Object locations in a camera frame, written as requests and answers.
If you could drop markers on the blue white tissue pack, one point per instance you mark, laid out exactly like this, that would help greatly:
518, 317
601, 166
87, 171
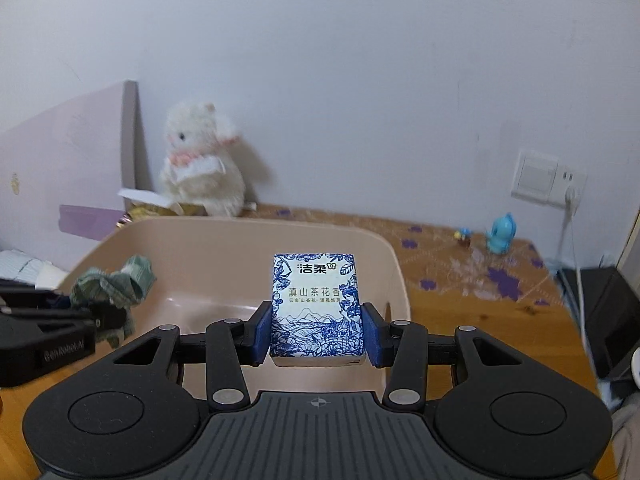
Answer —
316, 313

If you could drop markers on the purple flower table mat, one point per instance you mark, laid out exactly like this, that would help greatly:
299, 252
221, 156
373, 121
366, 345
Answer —
432, 259

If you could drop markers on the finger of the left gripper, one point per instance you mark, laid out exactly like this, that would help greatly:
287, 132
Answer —
100, 320
16, 294

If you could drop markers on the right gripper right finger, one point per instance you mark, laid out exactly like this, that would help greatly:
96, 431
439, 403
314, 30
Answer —
401, 348

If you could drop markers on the black furniture beside table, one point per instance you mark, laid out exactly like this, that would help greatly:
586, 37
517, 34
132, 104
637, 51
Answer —
611, 322

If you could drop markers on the gold foil snack packet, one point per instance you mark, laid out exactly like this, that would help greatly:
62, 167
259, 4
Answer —
139, 211

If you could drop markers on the small brown figurine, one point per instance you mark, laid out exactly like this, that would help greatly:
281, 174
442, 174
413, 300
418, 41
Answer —
463, 237

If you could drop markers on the pink purple headboard panel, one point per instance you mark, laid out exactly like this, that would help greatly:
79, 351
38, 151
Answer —
62, 171

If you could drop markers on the white wall switch socket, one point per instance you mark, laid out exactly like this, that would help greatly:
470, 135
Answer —
545, 180

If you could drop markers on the blue cartoon figurine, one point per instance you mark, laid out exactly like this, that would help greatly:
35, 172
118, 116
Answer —
501, 235

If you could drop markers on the white bed sheet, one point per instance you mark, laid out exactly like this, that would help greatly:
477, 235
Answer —
20, 267

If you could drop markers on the white plush lamb toy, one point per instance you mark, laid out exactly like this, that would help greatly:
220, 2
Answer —
198, 167

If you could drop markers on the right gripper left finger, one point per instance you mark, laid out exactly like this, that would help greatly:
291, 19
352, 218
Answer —
232, 344

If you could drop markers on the green cloth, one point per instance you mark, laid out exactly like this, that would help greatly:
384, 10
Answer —
123, 289

